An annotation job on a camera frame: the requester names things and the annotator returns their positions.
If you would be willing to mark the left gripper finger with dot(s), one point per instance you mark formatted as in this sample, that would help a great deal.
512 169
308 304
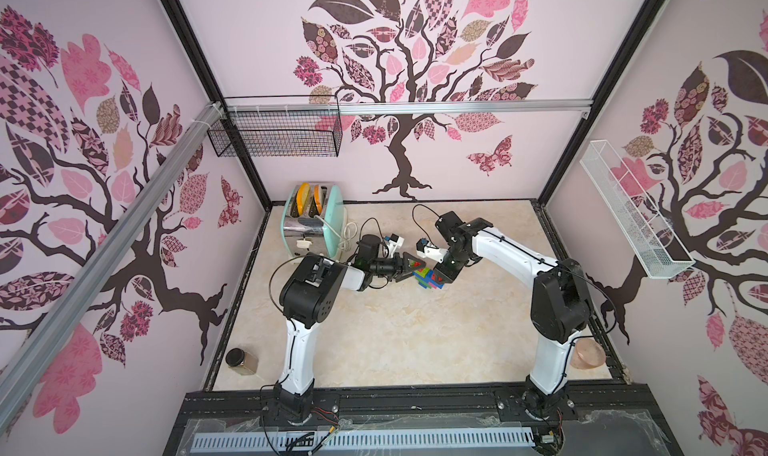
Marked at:
409 259
403 275

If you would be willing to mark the blue lego brick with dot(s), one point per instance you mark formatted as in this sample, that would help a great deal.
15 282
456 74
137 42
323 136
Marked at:
433 281

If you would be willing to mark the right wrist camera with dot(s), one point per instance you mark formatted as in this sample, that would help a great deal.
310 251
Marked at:
428 250

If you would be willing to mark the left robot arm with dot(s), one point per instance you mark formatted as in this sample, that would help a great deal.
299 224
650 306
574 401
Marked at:
306 301

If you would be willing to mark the mint green toaster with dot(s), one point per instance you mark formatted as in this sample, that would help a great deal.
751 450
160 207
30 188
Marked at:
314 220

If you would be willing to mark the white slotted cable duct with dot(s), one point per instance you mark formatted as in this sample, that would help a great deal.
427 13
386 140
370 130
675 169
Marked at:
275 442

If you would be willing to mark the aluminium frame bar back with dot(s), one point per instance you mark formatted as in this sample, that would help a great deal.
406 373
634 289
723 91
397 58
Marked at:
552 105

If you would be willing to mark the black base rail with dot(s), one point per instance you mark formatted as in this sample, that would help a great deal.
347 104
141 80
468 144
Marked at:
594 418

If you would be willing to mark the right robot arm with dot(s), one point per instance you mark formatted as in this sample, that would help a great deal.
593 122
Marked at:
560 307

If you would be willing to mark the aluminium frame bar left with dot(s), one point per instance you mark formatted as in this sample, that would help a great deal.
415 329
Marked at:
37 353

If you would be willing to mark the aluminium frame bar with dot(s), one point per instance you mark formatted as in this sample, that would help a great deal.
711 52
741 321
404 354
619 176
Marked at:
37 353
552 105

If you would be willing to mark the white wire shelf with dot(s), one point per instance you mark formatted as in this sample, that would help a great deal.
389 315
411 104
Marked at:
624 184

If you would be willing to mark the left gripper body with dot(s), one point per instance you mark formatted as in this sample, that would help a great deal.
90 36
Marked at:
385 266

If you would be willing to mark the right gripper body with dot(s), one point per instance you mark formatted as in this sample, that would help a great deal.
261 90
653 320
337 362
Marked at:
447 263

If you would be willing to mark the pink plastic bowl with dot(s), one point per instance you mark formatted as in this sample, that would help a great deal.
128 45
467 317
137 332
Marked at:
587 354

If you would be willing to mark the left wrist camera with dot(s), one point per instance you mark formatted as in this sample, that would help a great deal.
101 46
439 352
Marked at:
393 244

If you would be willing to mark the black wire basket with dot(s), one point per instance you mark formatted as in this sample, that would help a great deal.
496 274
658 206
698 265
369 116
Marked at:
279 126

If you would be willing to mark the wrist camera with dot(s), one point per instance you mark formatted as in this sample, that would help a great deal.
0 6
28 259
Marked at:
428 250
393 244

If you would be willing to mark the brown glass jar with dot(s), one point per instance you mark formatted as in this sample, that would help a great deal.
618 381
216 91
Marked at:
241 361

